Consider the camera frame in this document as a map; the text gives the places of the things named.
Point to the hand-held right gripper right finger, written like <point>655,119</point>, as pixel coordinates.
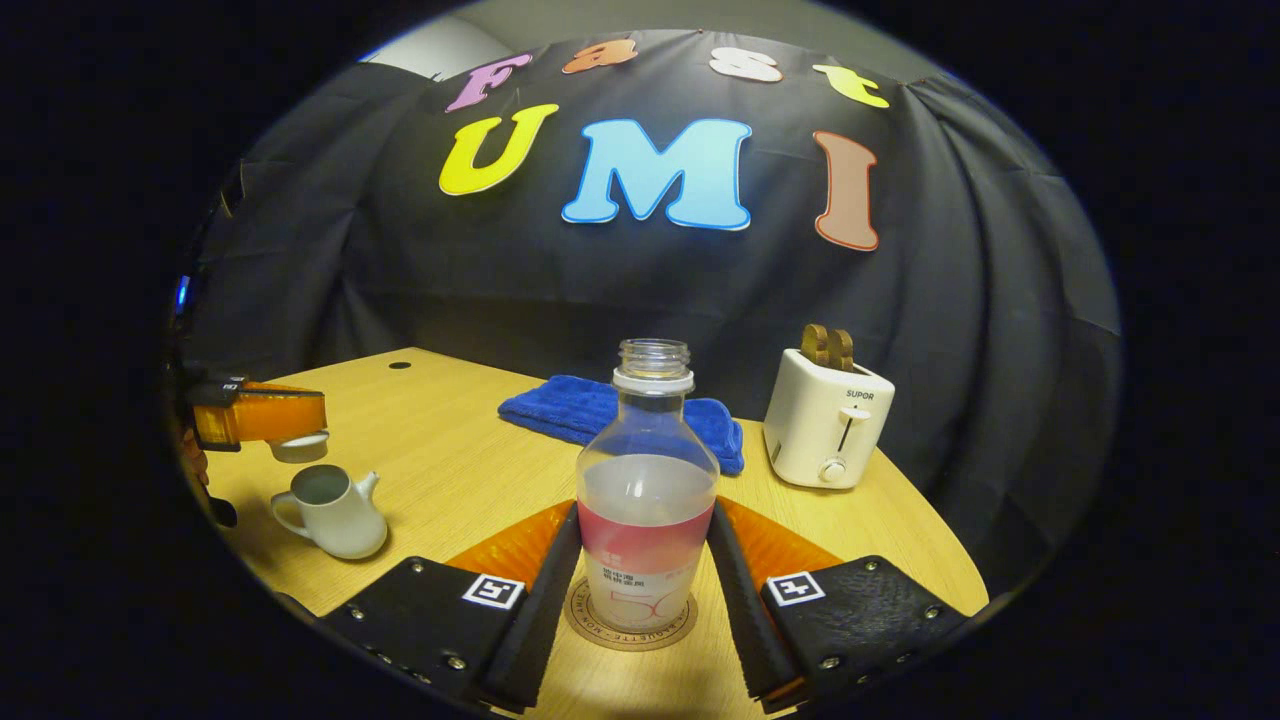
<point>745,620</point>

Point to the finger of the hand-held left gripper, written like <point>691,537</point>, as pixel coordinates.
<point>270,418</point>
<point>225,386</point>

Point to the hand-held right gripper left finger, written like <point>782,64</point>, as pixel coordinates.
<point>530,620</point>

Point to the round wooden coaster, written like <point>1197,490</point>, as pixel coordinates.
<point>590,625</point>

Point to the white teacup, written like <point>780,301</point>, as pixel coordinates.
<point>340,520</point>

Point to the clear water bottle pink label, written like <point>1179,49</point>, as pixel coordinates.
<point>645,500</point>

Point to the white toaster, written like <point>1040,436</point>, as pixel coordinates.
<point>820,430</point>

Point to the blue folded towel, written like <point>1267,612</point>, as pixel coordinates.
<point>560,410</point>

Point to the black backdrop cloth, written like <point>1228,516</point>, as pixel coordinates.
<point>600,290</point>

